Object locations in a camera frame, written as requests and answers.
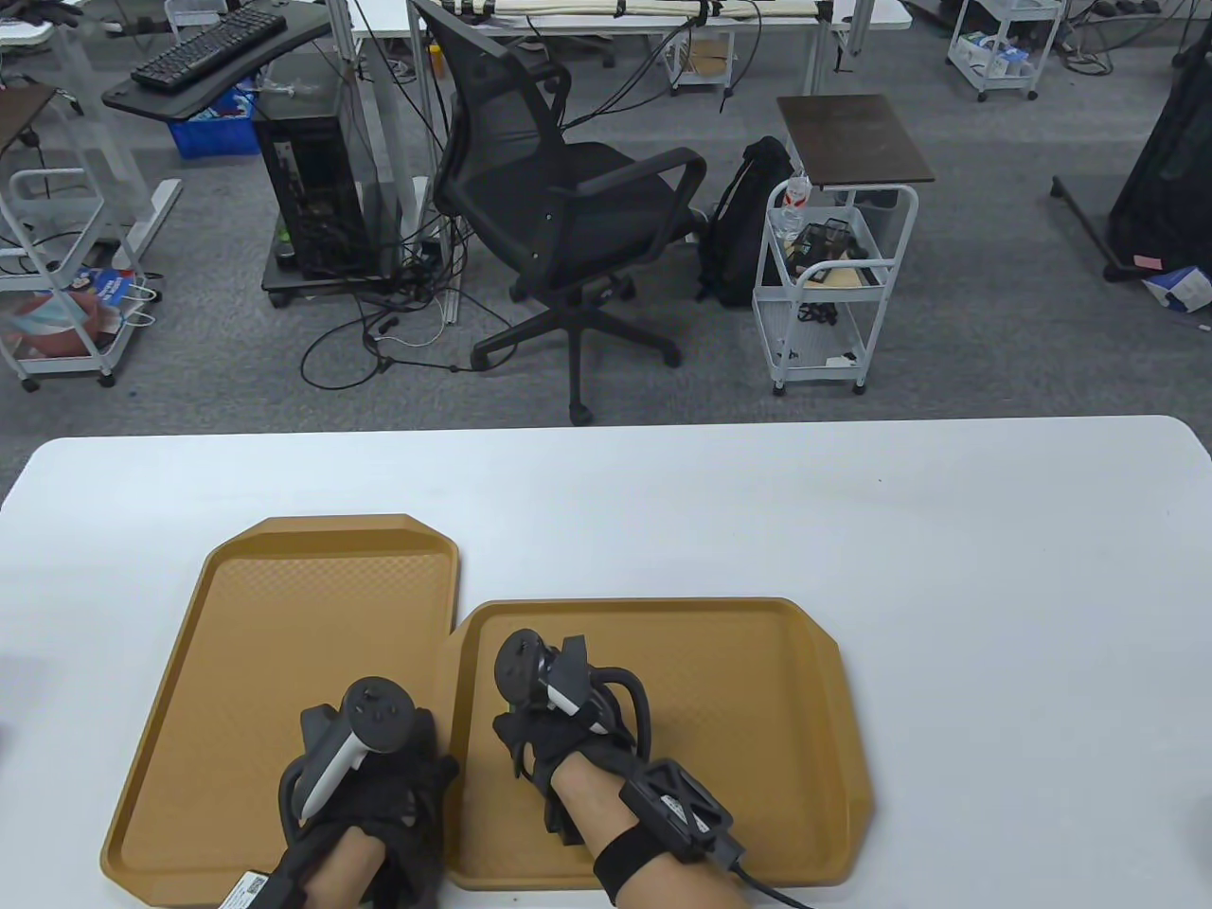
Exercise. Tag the person's left hand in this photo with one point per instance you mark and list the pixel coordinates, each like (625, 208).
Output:
(412, 791)

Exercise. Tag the person's right hand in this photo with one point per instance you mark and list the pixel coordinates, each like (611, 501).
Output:
(535, 743)

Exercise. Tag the brown plastic food tray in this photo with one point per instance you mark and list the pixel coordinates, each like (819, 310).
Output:
(748, 701)
(246, 644)

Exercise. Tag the person's right forearm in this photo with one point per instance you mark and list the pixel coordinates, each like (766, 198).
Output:
(592, 805)

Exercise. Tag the person's left forearm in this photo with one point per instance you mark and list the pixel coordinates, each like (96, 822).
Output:
(346, 871)

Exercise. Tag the white rolling cart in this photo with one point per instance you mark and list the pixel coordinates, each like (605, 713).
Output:
(47, 174)
(1006, 88)
(833, 331)

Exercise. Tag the black rolling platform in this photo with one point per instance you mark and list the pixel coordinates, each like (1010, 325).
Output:
(312, 284)

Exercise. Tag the black mesh office chair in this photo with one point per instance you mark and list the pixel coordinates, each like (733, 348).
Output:
(568, 208)

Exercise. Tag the black backpack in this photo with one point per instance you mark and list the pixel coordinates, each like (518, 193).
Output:
(743, 227)

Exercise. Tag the red patterned bag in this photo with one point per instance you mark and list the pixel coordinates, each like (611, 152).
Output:
(57, 327)

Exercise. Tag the clear water bottle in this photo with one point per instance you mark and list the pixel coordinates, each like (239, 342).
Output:
(791, 213)

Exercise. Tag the blue paper bag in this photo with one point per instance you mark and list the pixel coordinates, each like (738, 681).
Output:
(109, 284)

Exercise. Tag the black computer tower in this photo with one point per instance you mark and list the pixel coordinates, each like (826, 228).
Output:
(312, 189)

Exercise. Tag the blue plastic crate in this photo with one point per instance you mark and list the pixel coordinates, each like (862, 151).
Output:
(213, 137)

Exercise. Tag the dark brown side table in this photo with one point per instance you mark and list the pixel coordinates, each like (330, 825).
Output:
(852, 137)
(19, 109)

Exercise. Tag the orange bottle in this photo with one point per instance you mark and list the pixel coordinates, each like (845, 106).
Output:
(436, 62)

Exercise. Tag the cardboard box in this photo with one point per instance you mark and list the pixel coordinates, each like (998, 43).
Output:
(710, 59)

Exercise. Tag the black curved desk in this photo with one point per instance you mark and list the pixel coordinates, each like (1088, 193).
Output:
(308, 24)

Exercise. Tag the black keyboard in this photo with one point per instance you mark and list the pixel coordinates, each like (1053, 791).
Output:
(208, 47)

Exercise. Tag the white and blue box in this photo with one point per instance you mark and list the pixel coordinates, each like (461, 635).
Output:
(1184, 289)

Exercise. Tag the black covered stand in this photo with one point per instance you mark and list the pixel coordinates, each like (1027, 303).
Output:
(1169, 189)

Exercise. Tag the black wrist camera with label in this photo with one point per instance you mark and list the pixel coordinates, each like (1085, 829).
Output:
(244, 893)

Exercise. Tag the white metal frame table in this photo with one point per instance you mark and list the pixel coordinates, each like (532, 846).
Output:
(398, 14)

